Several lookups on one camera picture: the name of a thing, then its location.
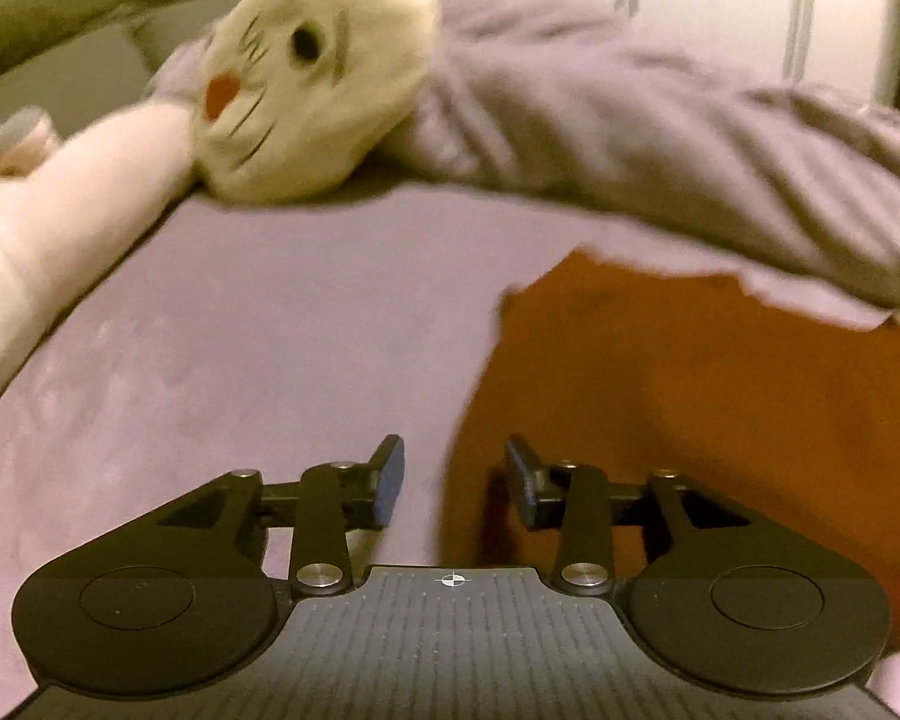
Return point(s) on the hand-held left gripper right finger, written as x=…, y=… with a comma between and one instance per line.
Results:
x=523, y=481

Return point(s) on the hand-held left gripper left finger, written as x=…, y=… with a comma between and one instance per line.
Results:
x=388, y=481

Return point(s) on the brown button cardigan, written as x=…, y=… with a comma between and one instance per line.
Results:
x=690, y=420

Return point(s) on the lavender bed sheet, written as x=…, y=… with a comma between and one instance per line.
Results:
x=255, y=345

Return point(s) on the lavender duvet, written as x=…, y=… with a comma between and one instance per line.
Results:
x=645, y=135

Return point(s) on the cream plush toy head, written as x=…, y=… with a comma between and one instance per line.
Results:
x=307, y=82

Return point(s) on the pale pink plush toy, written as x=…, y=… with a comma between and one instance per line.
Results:
x=60, y=210

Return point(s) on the white striped cloth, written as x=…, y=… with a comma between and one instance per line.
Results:
x=690, y=7

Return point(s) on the grey-green cushion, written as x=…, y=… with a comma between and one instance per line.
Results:
x=82, y=7

